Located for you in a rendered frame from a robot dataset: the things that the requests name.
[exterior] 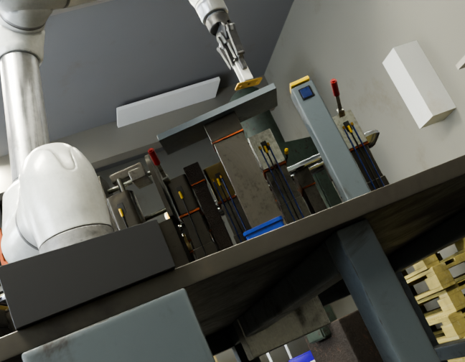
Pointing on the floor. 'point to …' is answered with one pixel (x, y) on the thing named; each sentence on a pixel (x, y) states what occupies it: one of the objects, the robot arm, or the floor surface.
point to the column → (135, 336)
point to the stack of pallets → (447, 294)
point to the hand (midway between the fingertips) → (242, 72)
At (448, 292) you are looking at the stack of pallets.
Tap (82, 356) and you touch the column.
